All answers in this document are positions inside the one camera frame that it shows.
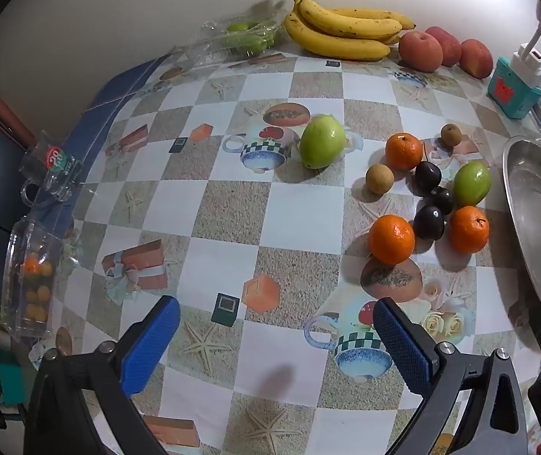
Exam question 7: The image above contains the clear plastic clamshell box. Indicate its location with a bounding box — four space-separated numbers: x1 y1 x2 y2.
176 12 285 69

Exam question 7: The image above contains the teal plastic container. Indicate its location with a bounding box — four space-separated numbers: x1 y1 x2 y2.
0 359 29 405

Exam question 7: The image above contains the teal box with red mark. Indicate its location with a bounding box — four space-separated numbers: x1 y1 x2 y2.
488 57 541 119

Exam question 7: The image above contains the red apple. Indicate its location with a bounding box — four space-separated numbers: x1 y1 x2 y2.
459 39 494 79
398 31 443 73
424 26 462 67

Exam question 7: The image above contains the dark cherry with long stem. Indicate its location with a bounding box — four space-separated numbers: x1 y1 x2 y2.
414 142 442 195

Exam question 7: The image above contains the checkered printed tablecloth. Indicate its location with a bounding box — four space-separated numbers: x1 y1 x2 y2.
29 50 541 455

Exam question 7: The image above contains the metal bowl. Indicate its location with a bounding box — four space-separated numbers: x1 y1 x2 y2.
502 135 541 325

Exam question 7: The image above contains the brown longan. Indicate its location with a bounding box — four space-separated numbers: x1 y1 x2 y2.
441 124 463 147
365 163 395 195

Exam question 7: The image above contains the yellow banana bunch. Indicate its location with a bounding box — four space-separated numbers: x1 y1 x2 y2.
283 0 417 61

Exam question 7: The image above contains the small green jujube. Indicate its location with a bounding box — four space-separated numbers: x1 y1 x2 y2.
453 161 492 207

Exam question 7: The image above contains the orange mandarin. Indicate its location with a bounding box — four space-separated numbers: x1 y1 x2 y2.
449 206 490 254
368 214 416 266
385 133 424 171

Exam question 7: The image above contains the glass mug with round label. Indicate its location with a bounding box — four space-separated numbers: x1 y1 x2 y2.
19 130 84 207

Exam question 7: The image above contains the clear plastic tub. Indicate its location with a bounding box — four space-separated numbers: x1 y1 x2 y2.
2 218 79 337

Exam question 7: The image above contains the pile of small kumquats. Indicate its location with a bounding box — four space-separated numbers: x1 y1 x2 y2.
22 253 56 323

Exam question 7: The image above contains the large green guava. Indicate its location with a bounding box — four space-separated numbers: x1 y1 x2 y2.
299 114 347 170

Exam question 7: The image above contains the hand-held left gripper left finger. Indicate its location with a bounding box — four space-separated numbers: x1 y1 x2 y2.
23 295 181 455

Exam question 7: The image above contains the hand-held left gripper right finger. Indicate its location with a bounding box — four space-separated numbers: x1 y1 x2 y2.
373 297 529 455

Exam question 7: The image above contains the pile of green jujubes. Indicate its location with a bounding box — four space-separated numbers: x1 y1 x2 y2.
220 19 276 55

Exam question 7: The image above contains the white charger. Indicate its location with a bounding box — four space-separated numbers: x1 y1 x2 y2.
510 44 541 100

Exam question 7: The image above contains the brown wooden chair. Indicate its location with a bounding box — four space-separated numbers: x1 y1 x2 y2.
0 99 37 150

